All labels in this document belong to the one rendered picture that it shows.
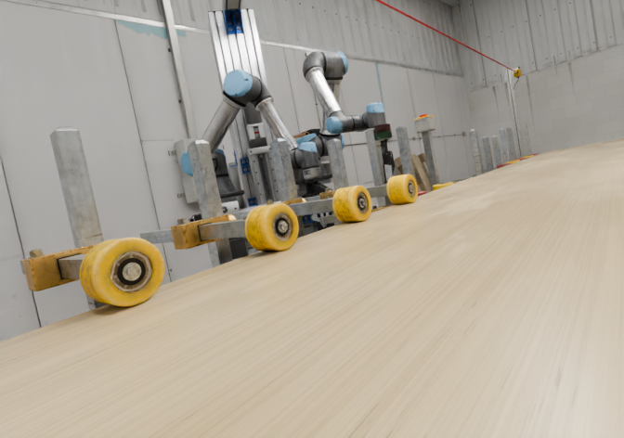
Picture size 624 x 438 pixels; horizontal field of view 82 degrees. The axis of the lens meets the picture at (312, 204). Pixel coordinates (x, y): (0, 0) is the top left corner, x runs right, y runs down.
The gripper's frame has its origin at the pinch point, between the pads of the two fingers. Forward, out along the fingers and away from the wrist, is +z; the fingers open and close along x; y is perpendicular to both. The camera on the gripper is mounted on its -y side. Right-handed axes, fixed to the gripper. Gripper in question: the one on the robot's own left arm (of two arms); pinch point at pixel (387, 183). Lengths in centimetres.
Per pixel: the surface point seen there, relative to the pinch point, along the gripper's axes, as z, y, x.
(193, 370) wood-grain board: 4, -141, -9
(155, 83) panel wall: -130, 123, 219
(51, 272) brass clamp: 0, -122, 33
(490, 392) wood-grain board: 4, -143, -26
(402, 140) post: -16.9, 0.7, -9.4
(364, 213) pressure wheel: 3, -81, -7
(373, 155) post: -12.1, -22.7, -0.5
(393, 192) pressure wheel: 1, -60, -11
